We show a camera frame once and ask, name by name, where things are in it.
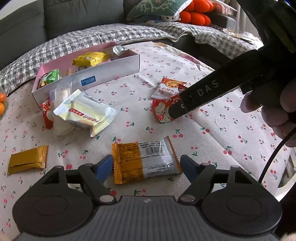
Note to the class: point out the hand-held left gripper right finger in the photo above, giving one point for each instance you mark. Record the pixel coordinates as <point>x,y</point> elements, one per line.
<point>188,168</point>

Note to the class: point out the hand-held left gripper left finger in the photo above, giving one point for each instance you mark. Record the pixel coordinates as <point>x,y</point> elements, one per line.
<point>104,169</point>

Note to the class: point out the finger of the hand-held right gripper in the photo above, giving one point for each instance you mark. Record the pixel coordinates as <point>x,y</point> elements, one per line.
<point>174,111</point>

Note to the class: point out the white cookie print snack packet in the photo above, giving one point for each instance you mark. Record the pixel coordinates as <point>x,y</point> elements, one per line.
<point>167,87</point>

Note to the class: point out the orange and silver snack packet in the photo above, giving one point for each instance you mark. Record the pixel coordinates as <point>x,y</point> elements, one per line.
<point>143,160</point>

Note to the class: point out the cream snack packet red label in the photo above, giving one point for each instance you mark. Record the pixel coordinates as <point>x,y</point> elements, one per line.
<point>87,111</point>

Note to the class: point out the large white bread packet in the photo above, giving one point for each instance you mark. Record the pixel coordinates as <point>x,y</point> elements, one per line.
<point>61,126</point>

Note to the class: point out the pink cardboard box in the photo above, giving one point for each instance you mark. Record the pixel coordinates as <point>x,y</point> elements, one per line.
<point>111,69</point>

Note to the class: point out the gold snack packet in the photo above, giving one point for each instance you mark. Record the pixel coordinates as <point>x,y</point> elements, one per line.
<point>27,160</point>

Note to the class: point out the yellow snack packet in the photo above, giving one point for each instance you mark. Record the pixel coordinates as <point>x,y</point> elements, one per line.
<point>91,59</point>

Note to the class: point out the green snack packet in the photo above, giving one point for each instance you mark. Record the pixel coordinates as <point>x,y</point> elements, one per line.
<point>52,77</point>

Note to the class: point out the person's right hand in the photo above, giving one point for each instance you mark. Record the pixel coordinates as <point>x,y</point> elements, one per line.
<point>277,125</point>

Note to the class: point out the cherry print tablecloth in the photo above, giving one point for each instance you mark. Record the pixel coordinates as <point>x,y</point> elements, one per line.
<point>219,143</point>

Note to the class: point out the floral cloth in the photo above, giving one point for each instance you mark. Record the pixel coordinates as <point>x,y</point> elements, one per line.
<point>185,56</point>

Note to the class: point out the orange plush toy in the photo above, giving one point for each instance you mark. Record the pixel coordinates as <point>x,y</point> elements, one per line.
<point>196,17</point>

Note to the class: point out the green embroidered cushion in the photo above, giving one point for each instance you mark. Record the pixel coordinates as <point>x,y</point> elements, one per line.
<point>157,5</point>

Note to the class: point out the grey plaid blanket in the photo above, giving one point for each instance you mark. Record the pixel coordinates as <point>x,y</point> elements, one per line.
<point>92,39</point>

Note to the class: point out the cluster of small oranges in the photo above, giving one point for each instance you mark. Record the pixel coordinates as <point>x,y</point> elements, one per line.
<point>1,97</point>

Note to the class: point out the glass jar with spout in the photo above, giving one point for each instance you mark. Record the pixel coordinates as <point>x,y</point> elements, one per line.
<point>5,83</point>

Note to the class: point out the dark grey sofa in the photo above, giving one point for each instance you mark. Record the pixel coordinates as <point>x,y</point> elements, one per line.
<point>69,14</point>

